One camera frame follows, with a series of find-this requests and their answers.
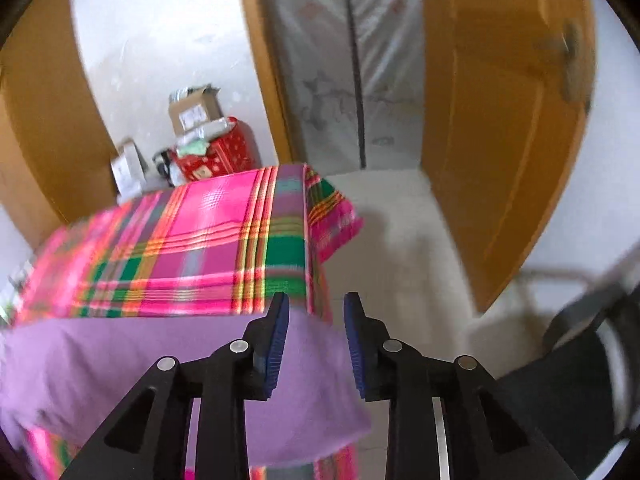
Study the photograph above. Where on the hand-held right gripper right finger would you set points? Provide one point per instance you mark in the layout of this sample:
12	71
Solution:
355	345

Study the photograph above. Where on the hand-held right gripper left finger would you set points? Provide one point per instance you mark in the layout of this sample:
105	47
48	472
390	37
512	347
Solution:
277	345

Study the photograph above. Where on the purple fleece pants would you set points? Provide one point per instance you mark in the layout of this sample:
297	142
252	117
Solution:
125	365

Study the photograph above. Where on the pink plaid blanket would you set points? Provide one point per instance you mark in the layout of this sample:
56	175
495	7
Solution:
200	240

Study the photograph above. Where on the red gift box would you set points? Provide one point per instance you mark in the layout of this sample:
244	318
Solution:
225	152

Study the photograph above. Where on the black mesh office chair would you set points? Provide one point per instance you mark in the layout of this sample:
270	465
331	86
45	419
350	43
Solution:
575	360

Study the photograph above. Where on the grey parcel bag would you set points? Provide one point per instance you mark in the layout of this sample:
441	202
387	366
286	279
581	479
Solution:
210	130

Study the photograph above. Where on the small white box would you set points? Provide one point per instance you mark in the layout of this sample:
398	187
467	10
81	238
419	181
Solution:
127	170

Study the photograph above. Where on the open brown cardboard box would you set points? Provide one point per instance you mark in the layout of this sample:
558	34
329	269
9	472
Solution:
192	110

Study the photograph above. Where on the wooden door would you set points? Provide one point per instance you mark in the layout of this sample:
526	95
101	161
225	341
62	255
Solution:
500	125

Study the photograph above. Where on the clear plastic door curtain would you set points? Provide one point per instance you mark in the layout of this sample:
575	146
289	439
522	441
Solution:
340	60

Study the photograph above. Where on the metal door lock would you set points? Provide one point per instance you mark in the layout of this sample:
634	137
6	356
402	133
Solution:
570	60

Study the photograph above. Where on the wooden door frame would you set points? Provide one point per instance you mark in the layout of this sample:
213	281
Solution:
260	60

